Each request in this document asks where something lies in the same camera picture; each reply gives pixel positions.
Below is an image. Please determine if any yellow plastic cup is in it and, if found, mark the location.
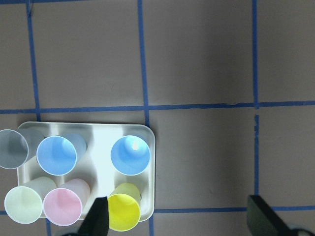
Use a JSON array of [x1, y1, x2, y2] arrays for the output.
[[108, 182, 141, 232]]

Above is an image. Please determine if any pink plastic cup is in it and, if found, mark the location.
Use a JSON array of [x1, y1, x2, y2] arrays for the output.
[[43, 178, 91, 227]]

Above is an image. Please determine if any beige plastic tray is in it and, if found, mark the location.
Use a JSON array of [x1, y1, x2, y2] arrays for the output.
[[17, 121, 156, 221]]

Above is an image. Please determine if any grey plastic cup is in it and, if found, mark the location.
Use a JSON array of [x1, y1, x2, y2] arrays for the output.
[[0, 128, 44, 169]]

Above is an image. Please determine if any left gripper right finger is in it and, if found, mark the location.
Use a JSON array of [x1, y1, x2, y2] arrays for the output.
[[247, 195, 295, 236]]

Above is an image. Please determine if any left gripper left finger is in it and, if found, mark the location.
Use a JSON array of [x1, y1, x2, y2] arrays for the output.
[[77, 197, 109, 236]]

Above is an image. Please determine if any blue cup near grey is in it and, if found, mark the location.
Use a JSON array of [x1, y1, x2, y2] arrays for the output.
[[36, 133, 87, 176]]

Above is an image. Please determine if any blue cup near yellow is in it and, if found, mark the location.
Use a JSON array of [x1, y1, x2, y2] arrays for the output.
[[111, 135, 151, 176]]

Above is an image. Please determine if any pale green plastic cup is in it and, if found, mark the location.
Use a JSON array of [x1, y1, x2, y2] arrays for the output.
[[4, 177, 57, 224]]

